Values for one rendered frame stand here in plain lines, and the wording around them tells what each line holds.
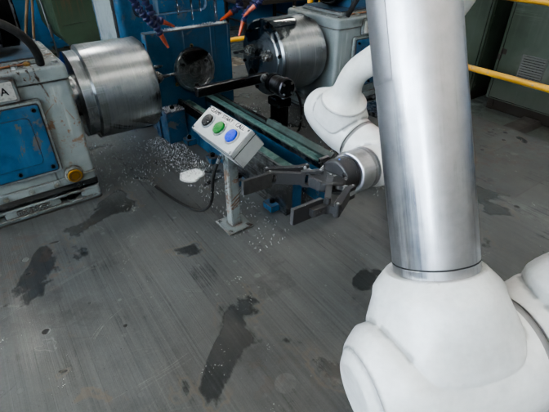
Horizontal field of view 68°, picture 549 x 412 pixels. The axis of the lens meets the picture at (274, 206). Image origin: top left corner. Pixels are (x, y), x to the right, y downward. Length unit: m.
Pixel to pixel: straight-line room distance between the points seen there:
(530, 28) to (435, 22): 3.67
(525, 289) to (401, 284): 0.18
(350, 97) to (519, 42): 3.32
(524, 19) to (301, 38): 2.91
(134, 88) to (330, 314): 0.76
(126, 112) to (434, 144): 0.89
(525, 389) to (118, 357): 0.61
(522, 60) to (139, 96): 3.49
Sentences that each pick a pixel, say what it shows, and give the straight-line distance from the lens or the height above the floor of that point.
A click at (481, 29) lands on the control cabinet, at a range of 4.33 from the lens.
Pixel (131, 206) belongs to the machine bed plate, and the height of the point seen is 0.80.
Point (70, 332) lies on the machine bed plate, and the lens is 0.88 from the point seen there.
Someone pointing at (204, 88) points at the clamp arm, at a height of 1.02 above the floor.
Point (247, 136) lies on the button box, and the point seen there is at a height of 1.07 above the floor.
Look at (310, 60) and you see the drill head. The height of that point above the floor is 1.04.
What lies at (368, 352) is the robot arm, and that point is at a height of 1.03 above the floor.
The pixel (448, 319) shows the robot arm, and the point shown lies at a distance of 0.48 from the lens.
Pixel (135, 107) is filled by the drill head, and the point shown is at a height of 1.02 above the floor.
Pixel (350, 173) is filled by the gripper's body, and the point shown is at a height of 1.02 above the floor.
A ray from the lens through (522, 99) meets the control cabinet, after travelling 4.21.
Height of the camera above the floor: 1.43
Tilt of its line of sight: 35 degrees down
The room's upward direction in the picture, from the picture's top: straight up
